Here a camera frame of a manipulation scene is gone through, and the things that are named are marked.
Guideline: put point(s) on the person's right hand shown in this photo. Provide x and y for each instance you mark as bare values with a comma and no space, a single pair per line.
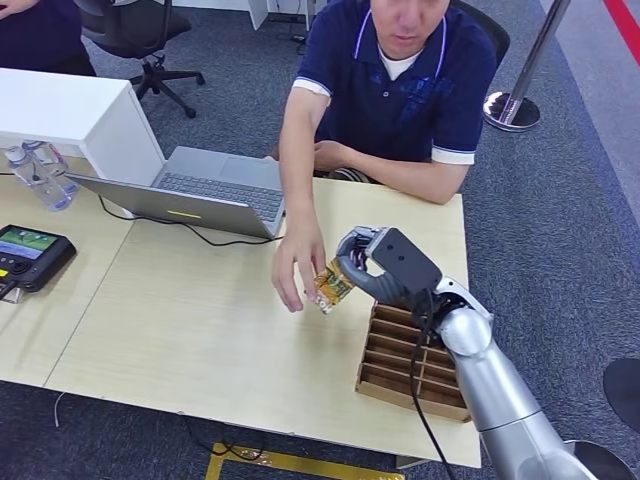
300,252

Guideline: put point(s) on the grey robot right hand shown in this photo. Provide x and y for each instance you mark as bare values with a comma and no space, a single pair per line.
372,285

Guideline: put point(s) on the person's left hand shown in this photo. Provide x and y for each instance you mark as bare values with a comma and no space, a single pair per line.
327,158

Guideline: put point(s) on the orange printed card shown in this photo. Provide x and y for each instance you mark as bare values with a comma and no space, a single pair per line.
332,288

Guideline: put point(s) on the person's left forearm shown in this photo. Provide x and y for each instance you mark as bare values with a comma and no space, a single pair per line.
404,175

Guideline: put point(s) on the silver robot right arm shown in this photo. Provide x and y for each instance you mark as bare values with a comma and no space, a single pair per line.
500,397

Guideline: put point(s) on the person's right forearm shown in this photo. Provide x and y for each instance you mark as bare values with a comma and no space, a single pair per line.
297,172

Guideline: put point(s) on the wooden slotted card holder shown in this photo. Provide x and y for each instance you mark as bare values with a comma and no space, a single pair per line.
395,371

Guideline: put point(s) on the person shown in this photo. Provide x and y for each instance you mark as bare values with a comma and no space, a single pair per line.
40,36
400,99

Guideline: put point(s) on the grey open laptop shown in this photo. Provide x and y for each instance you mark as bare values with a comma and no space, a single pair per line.
220,189

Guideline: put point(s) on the black office chair backrest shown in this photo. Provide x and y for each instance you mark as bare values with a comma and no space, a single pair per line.
492,30

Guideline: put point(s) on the black wheeled office chair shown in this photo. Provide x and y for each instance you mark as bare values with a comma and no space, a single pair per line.
135,30

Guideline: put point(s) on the white cabinet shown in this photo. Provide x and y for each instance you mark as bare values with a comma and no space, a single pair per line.
75,112

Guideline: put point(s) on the clear plastic water bottle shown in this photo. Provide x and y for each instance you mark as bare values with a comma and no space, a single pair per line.
57,166
40,185

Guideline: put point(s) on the chrome round base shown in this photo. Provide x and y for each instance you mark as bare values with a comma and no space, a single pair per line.
600,464

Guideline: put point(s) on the black round base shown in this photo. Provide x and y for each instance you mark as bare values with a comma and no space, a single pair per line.
625,394

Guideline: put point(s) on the black handheld controller with screen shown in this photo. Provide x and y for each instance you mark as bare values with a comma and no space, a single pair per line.
32,255

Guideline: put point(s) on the dark wrist camera box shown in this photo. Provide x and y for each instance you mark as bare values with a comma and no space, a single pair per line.
407,262

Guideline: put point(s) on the yellow floor tape frame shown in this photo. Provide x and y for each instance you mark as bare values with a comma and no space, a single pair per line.
300,465

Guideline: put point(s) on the chrome stanchion post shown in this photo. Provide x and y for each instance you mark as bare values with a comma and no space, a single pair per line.
510,109

